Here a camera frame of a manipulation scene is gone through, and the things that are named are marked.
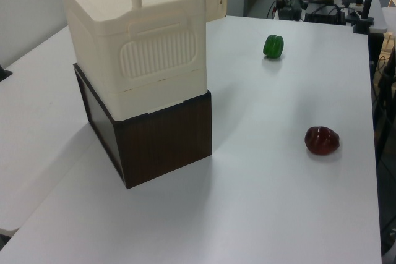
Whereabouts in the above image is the black electronics box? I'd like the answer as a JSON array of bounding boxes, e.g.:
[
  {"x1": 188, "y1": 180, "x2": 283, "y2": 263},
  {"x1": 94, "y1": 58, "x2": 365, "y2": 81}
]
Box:
[{"x1": 304, "y1": 3, "x2": 347, "y2": 25}]

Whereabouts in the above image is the green bell pepper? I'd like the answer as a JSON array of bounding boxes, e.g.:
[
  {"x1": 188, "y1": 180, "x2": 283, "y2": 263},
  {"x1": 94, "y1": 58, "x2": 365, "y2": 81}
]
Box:
[{"x1": 262, "y1": 34, "x2": 285, "y2": 59}]

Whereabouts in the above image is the red bell pepper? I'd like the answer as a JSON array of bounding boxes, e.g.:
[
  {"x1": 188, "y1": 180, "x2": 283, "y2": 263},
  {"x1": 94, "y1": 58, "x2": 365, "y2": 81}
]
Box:
[{"x1": 304, "y1": 126, "x2": 342, "y2": 156}]

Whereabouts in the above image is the dark brown wooden box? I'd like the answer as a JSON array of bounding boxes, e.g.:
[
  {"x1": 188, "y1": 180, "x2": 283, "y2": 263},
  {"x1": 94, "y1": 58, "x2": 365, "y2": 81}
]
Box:
[{"x1": 72, "y1": 62, "x2": 213, "y2": 190}]

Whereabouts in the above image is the cream plastic cabinet with handle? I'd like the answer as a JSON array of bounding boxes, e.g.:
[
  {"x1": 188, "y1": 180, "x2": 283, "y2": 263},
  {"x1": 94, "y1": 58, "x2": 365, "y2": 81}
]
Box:
[{"x1": 57, "y1": 0, "x2": 207, "y2": 121}]

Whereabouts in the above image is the black clamp bracket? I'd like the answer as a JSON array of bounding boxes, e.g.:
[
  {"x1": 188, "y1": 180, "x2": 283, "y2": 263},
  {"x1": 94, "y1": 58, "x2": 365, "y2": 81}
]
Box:
[{"x1": 0, "y1": 64, "x2": 14, "y2": 83}]

